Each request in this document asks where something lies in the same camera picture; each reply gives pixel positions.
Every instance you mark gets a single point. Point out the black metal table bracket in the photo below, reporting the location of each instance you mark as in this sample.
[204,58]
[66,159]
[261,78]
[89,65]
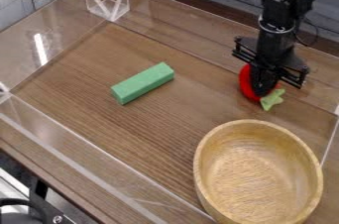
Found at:
[50,214]

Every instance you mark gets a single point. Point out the wooden bowl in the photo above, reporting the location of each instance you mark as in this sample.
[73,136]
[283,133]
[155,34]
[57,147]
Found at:
[256,174]

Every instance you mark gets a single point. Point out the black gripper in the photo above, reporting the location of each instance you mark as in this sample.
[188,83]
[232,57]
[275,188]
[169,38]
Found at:
[269,68]

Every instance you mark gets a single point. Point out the green rectangular block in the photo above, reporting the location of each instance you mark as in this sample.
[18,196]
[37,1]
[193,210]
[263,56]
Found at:
[141,82]

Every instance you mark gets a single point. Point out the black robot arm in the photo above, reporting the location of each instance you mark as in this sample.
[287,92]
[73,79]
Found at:
[279,21]

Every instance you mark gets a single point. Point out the red plush strawberry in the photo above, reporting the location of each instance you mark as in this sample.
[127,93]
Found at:
[269,100]

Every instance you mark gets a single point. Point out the clear acrylic enclosure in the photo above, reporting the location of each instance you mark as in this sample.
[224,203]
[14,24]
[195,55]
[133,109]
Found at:
[123,113]

